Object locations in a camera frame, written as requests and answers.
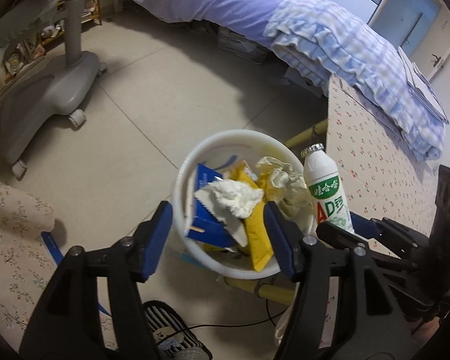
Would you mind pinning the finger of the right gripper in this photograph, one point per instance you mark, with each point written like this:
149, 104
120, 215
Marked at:
408, 245
338, 238

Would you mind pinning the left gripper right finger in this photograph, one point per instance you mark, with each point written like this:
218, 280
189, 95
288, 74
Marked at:
368, 324

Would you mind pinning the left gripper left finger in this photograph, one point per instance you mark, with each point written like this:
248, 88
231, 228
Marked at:
65, 323

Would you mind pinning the white AD calcium milk bottle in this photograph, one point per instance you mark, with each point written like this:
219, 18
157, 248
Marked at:
324, 183

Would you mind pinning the cream plastic bag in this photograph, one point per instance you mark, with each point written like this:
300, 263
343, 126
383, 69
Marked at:
283, 185

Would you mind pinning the yellow snack package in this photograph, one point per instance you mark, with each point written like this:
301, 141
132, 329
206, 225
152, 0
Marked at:
259, 245

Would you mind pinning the white tissue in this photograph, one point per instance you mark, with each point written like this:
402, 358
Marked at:
231, 202

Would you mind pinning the blue milk carton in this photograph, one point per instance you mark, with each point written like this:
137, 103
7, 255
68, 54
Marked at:
200, 224

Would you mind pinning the white trash bin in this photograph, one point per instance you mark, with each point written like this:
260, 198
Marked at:
222, 152

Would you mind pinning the cherry print table cloth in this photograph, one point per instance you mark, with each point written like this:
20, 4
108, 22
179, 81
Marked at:
381, 177

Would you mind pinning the floral fabric cushion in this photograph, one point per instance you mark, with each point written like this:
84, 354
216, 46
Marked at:
26, 265

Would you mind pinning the striped slipper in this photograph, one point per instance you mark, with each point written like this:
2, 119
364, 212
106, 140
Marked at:
173, 337

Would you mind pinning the bamboo table leg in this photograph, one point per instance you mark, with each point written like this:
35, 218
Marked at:
317, 129

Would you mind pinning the folded striped sheet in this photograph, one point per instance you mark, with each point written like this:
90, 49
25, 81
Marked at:
421, 89

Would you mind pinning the grey rolling chair stand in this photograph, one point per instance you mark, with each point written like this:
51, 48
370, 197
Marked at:
58, 89

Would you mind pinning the wooden toy shelf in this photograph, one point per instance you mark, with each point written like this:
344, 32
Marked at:
32, 16

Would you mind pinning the white door with handle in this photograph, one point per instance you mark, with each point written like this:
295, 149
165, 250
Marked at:
434, 50

